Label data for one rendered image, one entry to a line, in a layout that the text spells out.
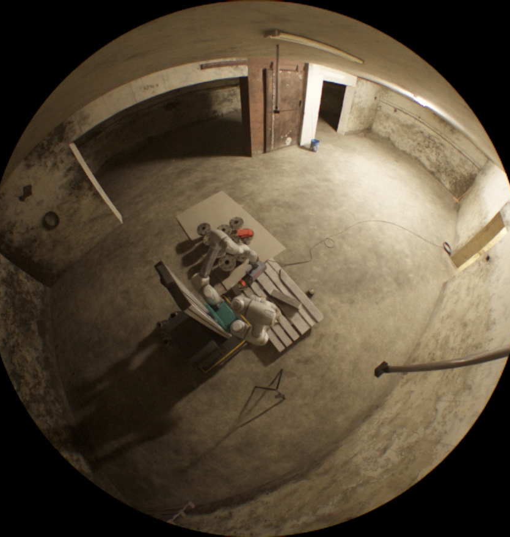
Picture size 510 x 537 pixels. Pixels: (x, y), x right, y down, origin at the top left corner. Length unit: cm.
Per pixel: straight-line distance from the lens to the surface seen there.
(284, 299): 253
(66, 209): 480
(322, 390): 282
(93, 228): 504
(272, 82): 542
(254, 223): 348
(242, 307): 121
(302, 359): 268
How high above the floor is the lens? 262
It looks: 62 degrees down
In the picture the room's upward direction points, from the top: 3 degrees counter-clockwise
